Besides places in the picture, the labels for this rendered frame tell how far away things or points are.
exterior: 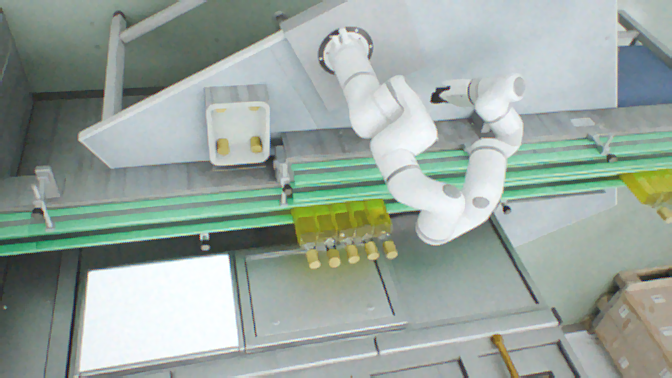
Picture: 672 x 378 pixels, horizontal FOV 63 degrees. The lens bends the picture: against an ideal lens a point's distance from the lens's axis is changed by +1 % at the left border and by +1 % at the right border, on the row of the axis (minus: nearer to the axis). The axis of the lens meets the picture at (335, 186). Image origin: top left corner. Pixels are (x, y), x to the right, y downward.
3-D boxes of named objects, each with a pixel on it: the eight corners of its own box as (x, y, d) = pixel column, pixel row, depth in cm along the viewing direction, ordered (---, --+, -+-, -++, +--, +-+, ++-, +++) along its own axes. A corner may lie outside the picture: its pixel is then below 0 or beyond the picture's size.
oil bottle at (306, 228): (288, 201, 176) (300, 253, 162) (288, 189, 172) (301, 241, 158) (305, 199, 177) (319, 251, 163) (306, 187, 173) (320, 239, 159)
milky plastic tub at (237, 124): (208, 147, 169) (210, 166, 163) (203, 87, 153) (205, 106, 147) (265, 143, 173) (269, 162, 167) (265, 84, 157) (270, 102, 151)
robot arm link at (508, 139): (461, 154, 130) (473, 95, 142) (490, 187, 136) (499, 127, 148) (494, 144, 124) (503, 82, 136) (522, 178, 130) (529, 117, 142)
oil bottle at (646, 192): (610, 168, 203) (658, 226, 184) (617, 157, 199) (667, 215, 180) (623, 166, 204) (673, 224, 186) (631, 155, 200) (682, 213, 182)
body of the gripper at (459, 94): (495, 85, 152) (464, 90, 161) (471, 71, 146) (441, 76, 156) (490, 111, 151) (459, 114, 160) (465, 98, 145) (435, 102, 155)
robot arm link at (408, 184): (381, 197, 128) (405, 250, 120) (391, 161, 117) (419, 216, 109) (433, 185, 132) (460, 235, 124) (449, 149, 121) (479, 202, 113)
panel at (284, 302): (85, 274, 164) (74, 382, 141) (83, 268, 162) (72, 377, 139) (374, 238, 184) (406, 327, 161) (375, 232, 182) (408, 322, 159)
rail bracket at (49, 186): (49, 184, 161) (38, 244, 146) (32, 141, 150) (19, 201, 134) (66, 183, 163) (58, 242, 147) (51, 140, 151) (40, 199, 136)
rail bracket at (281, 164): (275, 187, 170) (281, 217, 161) (276, 147, 158) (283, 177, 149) (284, 187, 170) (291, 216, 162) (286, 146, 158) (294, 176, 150)
